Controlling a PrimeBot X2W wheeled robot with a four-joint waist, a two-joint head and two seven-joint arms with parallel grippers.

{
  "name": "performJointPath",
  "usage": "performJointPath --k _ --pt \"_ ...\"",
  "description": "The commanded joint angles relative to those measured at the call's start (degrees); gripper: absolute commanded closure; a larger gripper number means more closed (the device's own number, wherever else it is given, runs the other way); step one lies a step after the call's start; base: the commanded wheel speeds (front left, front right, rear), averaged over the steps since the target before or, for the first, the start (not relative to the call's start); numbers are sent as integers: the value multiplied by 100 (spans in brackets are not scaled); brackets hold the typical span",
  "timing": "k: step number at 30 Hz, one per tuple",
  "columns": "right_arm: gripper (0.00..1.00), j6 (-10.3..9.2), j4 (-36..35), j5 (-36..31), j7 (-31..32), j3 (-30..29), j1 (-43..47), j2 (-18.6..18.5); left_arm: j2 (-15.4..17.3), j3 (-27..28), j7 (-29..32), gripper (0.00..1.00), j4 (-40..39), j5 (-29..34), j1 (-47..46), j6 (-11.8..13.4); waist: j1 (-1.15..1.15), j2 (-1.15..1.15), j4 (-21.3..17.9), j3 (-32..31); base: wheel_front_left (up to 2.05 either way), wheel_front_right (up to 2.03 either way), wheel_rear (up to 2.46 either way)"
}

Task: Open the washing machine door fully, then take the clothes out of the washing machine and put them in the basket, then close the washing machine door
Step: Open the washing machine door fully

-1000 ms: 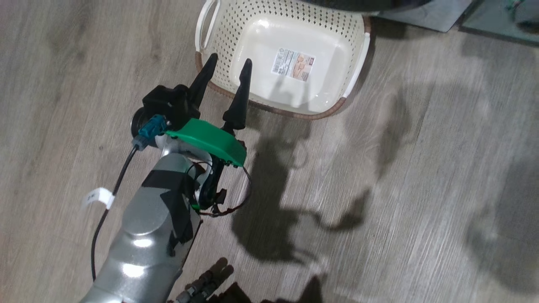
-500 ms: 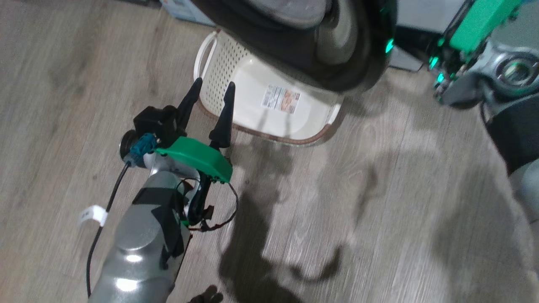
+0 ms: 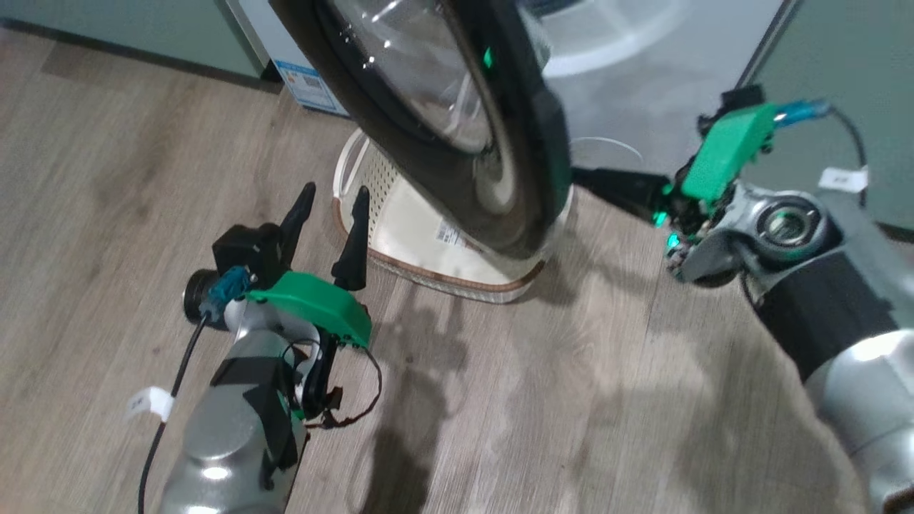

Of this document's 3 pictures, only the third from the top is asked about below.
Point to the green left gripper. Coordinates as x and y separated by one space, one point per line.
314 303

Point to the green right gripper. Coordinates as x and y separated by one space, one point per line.
725 153

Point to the black round washing machine door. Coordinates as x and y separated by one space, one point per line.
428 71

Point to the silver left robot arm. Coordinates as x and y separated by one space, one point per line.
214 428

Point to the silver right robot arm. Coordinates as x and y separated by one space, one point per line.
842 314

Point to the cream perforated laundry basket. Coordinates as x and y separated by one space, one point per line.
407 228

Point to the white washing machine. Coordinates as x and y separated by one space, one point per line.
643 71

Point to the white basket barcode label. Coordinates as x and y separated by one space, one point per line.
457 235

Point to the blue energy label sticker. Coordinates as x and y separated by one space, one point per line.
307 86

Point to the pale green cabinet with drawer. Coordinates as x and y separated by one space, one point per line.
107 28

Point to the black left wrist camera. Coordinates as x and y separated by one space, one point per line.
243 253

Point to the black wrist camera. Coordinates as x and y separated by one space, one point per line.
742 95
243 253

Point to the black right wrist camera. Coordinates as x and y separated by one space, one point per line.
742 95

